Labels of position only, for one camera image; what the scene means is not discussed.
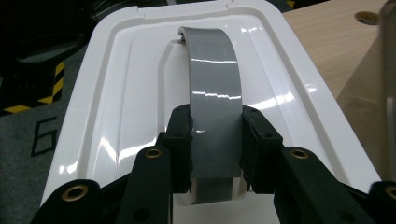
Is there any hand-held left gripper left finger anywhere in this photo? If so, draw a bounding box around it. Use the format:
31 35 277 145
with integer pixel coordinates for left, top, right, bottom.
163 104 195 193

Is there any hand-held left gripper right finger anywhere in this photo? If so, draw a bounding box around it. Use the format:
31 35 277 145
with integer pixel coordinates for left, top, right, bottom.
239 105 285 194

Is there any white plastic container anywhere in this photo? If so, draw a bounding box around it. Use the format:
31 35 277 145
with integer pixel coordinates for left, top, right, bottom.
40 0 383 224

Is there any translucent grey storage box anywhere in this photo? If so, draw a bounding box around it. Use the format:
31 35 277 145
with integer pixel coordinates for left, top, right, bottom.
335 0 396 186

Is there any black stand with striped base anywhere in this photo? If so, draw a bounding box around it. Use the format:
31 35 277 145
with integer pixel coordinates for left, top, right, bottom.
0 60 67 115

